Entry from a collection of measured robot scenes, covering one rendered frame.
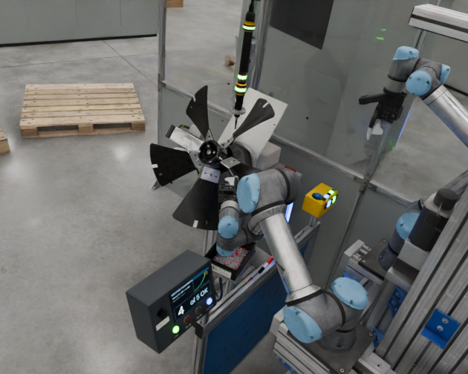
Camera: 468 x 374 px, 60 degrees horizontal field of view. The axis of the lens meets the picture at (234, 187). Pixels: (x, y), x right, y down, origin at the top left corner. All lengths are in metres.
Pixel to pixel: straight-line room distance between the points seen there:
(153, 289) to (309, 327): 0.46
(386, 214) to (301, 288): 1.27
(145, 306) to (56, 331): 1.58
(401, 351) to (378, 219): 1.06
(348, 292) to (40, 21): 6.35
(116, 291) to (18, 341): 0.61
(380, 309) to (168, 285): 0.76
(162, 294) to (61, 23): 6.20
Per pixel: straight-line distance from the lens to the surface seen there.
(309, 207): 2.02
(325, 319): 1.27
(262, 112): 1.90
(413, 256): 1.44
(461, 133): 1.52
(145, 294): 1.24
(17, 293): 3.00
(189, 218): 1.92
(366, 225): 2.53
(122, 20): 7.42
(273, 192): 1.28
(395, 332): 1.54
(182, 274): 1.29
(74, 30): 7.22
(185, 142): 2.20
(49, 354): 2.68
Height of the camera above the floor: 2.21
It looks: 36 degrees down
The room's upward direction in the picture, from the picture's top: 8 degrees clockwise
